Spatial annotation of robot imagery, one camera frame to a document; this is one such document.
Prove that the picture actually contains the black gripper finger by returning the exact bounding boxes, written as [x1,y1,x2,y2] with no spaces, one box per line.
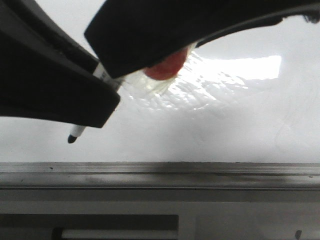
[0,0,120,128]
[84,0,320,78]

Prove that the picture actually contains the white dry-erase marker pen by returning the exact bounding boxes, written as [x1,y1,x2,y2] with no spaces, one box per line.
[67,62,123,144]

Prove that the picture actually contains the grey metal table frame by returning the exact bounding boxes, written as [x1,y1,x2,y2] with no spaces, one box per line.
[0,189,320,240]

